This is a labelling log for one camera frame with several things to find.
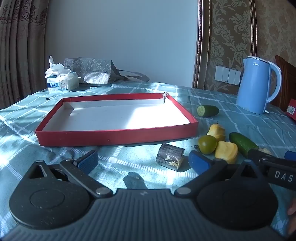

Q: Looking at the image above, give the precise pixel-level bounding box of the large yellow fruit chunk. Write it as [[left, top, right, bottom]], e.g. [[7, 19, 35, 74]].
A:
[[215, 141, 238, 164]]

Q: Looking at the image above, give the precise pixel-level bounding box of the white wall switch panel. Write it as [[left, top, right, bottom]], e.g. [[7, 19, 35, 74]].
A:
[[215, 65, 242, 86]]

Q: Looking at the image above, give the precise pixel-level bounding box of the grey-skinned cut vegetable piece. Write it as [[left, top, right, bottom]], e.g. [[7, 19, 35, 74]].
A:
[[156, 143, 185, 172]]

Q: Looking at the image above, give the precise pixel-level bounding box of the brown patterned curtain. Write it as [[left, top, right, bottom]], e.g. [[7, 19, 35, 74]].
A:
[[0, 0, 49, 109]]

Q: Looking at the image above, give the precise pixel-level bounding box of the short cucumber piece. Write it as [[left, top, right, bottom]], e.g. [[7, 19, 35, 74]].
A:
[[197, 105, 219, 118]]

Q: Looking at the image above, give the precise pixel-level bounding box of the small yellow fruit core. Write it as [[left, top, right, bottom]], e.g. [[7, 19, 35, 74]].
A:
[[206, 123, 226, 142]]

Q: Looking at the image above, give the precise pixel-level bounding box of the blue electric kettle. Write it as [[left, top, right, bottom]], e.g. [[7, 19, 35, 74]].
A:
[[235, 56, 282, 115]]

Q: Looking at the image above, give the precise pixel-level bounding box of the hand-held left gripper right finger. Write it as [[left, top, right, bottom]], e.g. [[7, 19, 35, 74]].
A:
[[174, 151, 270, 199]]

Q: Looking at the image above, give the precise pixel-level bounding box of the long cucumber piece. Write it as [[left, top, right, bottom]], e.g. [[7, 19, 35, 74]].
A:
[[229, 132, 260, 158]]

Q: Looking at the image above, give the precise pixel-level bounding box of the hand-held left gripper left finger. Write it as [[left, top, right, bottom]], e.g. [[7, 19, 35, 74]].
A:
[[28, 150, 114, 198]]

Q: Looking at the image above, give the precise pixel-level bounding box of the red box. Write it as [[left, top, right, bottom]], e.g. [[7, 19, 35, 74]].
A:
[[285, 98, 296, 121]]

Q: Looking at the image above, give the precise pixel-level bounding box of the red cardboard tray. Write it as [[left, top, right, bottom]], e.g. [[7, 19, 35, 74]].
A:
[[35, 92, 199, 147]]

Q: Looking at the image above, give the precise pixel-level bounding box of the grey patterned bag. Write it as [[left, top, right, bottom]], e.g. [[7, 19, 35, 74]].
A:
[[63, 58, 148, 84]]

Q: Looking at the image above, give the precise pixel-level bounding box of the green tomato with stem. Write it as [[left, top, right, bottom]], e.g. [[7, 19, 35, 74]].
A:
[[191, 135, 218, 155]]

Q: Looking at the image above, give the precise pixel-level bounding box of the tissue pack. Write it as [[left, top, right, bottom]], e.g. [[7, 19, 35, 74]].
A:
[[45, 56, 79, 92]]

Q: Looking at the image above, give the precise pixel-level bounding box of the person's right hand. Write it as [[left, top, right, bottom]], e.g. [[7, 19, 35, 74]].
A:
[[287, 199, 296, 235]]

